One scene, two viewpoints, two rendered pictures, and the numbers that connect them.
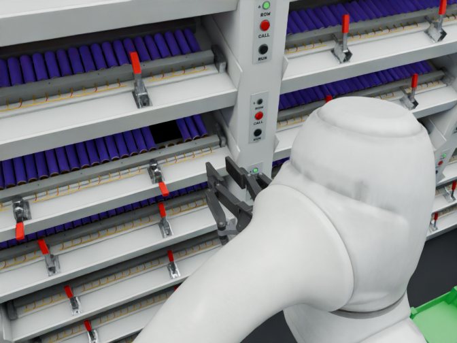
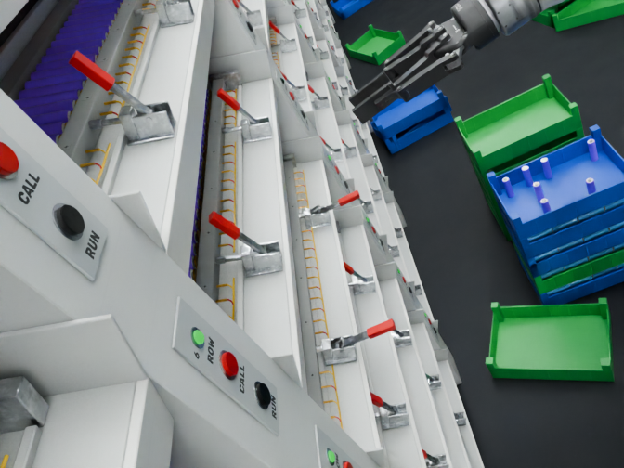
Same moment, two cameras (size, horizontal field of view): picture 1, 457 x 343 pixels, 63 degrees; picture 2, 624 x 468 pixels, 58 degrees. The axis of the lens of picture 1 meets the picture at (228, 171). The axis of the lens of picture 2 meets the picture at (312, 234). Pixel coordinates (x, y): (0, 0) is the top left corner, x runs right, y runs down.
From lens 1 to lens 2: 0.73 m
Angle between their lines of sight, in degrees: 37
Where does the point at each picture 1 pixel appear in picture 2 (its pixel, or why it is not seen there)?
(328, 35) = not seen: hidden behind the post
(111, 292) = (421, 419)
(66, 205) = (340, 306)
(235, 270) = not seen: outside the picture
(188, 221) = (357, 266)
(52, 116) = (257, 201)
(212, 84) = (256, 92)
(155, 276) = (405, 362)
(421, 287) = (432, 191)
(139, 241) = (375, 317)
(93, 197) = (335, 279)
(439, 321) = (485, 144)
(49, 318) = not seen: outside the picture
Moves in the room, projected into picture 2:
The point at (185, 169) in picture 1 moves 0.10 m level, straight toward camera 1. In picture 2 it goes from (317, 197) to (370, 181)
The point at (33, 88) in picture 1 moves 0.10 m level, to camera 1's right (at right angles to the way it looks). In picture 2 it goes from (214, 201) to (243, 144)
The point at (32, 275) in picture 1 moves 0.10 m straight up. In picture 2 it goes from (404, 446) to (376, 415)
